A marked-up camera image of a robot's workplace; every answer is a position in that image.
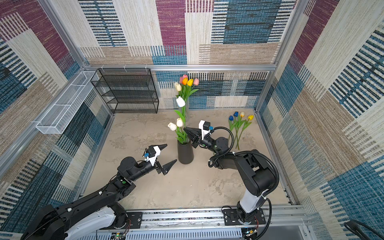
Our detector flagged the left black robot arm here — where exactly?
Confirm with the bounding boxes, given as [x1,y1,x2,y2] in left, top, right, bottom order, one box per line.
[21,144,176,240]

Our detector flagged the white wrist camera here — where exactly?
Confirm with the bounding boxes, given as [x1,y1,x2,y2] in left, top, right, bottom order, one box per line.
[199,120,214,140]
[144,146,161,167]

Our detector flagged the tulip bunch yellow orange pink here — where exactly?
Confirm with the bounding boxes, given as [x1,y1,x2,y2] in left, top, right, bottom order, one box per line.
[180,78,200,102]

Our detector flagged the pink tulip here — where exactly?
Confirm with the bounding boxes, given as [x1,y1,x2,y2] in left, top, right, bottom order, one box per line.
[180,75,189,85]

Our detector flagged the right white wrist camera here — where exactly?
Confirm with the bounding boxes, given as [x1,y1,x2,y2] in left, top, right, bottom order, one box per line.
[199,120,214,140]

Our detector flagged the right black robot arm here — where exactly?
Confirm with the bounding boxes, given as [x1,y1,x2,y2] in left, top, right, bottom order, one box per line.
[184,127,280,225]

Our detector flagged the tulip bunch blue yellow white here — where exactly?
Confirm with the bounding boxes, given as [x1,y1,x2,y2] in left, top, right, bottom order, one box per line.
[229,112,254,150]

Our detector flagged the clear glass vase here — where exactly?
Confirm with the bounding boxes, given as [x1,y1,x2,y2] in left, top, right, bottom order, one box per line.
[179,101,190,122]

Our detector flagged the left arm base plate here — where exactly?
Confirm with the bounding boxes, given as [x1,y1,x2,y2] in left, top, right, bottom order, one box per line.
[112,212,143,230]

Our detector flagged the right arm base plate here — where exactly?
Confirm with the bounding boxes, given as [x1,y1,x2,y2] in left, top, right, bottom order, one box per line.
[221,206,267,226]

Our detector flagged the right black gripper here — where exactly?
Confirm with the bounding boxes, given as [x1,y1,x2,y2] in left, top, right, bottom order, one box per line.
[183,126,218,154]

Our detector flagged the dark cylindrical vase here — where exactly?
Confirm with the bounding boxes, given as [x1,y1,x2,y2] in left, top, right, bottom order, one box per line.
[178,140,194,165]

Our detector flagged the black wire shelf rack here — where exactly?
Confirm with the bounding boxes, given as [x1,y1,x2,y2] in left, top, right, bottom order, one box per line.
[91,68,159,114]

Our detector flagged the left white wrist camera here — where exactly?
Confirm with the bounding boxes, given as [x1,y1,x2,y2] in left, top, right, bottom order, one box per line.
[144,146,161,167]

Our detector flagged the white wire mesh basket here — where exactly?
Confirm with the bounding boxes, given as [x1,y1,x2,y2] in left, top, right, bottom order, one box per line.
[36,71,95,135]

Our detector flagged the aluminium frame crossbar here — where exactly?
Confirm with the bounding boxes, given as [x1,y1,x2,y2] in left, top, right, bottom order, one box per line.
[85,65,277,72]

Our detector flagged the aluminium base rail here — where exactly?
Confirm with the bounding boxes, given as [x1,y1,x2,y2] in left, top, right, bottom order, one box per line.
[53,205,307,240]

